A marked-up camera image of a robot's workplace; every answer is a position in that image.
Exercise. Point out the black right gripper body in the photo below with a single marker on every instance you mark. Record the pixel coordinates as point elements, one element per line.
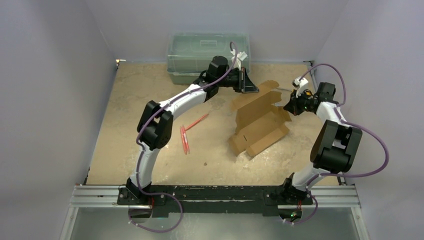
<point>294,105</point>

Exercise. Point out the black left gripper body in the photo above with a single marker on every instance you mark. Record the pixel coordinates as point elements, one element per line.
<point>233,80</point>

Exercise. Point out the brown cardboard box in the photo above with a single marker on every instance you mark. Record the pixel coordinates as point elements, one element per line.
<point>259,122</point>

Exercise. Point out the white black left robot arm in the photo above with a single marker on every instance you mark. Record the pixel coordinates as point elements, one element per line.
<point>156,122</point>

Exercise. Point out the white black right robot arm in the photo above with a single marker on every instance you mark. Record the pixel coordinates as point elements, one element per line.
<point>336,145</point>

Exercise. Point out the green clear-lid plastic toolbox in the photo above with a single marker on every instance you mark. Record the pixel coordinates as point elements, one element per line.
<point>190,53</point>

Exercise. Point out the red pen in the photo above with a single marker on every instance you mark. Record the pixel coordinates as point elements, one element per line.
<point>196,122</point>
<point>183,140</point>
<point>186,140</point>

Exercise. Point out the black yellow handled screwdriver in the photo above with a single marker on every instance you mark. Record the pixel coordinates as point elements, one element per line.
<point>285,89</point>

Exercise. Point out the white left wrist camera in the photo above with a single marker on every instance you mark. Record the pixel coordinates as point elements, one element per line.
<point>238,58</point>

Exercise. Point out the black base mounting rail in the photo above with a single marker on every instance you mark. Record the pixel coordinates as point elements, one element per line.
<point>161,200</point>

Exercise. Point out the aluminium frame extrusion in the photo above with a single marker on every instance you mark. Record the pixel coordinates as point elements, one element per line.
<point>109,196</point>

